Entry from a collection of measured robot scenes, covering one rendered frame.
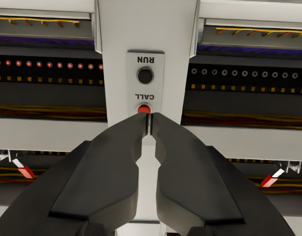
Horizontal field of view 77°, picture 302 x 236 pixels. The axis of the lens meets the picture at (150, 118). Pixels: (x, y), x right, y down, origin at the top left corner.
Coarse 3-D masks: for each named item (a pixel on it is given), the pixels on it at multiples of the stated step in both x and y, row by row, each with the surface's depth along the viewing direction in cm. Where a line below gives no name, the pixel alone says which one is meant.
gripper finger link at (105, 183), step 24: (144, 120) 12; (96, 144) 9; (120, 144) 9; (96, 168) 8; (120, 168) 8; (72, 192) 7; (96, 192) 7; (120, 192) 7; (72, 216) 6; (96, 216) 6; (120, 216) 7
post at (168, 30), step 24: (120, 0) 18; (144, 0) 18; (168, 0) 18; (192, 0) 18; (120, 24) 19; (144, 24) 19; (168, 24) 19; (192, 24) 19; (120, 48) 20; (144, 48) 20; (168, 48) 20; (120, 72) 21; (168, 72) 21; (120, 96) 23; (168, 96) 23; (120, 120) 24; (144, 168) 28; (144, 192) 31; (144, 216) 34
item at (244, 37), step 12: (204, 36) 26; (216, 36) 26; (228, 36) 26; (240, 36) 26; (252, 36) 26; (264, 36) 25; (276, 36) 26; (288, 36) 26; (300, 36) 26; (276, 48) 27; (288, 48) 27; (300, 48) 26
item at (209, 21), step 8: (208, 24) 23; (216, 24) 23; (224, 24) 23; (232, 24) 23; (240, 24) 23; (248, 24) 23; (256, 24) 23; (264, 24) 23; (272, 24) 23; (280, 24) 23; (288, 24) 23; (296, 24) 23
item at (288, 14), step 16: (208, 0) 18; (224, 0) 18; (240, 0) 18; (256, 0) 18; (272, 0) 18; (288, 0) 18; (208, 16) 22; (224, 16) 22; (240, 16) 22; (256, 16) 22; (272, 16) 21; (288, 16) 21; (192, 48) 19; (224, 64) 37; (240, 64) 37; (256, 64) 37; (272, 64) 37; (288, 64) 37
